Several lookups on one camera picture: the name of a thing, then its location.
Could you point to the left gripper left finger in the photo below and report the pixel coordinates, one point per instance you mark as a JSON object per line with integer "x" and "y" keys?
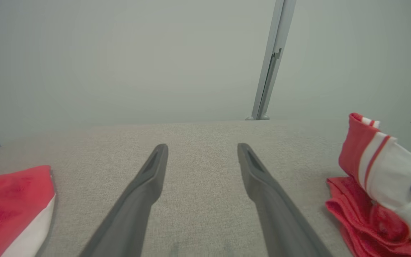
{"x": 134, "y": 207}

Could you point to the grey wall partition post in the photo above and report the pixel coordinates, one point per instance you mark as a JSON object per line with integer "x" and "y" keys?
{"x": 271, "y": 60}

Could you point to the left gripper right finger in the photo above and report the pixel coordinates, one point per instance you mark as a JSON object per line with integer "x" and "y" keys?
{"x": 277, "y": 214}

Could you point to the red white basketball jersey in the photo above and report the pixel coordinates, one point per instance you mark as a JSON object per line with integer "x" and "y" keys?
{"x": 351, "y": 150}

